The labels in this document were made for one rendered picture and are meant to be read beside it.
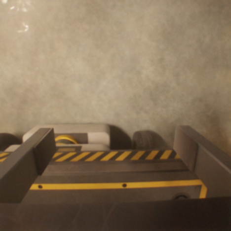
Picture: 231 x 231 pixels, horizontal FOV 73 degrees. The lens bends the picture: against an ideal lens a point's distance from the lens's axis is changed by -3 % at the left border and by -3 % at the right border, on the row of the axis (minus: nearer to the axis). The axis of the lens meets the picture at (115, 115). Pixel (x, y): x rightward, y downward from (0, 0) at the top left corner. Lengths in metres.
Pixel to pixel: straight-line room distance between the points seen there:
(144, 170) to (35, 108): 0.47
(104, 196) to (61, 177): 0.09
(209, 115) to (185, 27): 0.33
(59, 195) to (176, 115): 0.48
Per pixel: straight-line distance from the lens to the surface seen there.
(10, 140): 0.66
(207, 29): 0.67
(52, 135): 0.16
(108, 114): 0.60
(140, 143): 0.49
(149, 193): 0.35
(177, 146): 0.17
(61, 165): 0.31
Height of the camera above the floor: 0.57
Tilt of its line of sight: 73 degrees down
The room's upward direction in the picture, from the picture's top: 174 degrees clockwise
